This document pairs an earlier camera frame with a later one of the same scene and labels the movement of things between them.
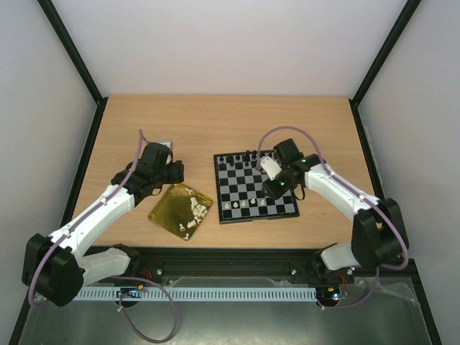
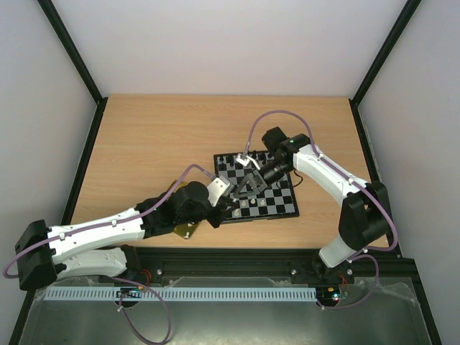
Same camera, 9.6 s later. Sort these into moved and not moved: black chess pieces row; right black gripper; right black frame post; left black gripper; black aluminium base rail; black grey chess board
Moved: right black gripper; left black gripper
Not moved: black grey chess board; black chess pieces row; black aluminium base rail; right black frame post
